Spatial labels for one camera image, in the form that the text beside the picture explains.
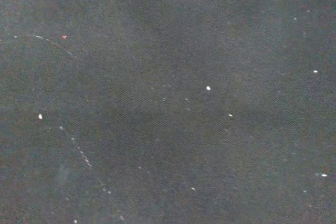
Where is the black bench cloth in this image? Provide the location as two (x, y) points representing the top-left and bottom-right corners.
(0, 0), (336, 224)

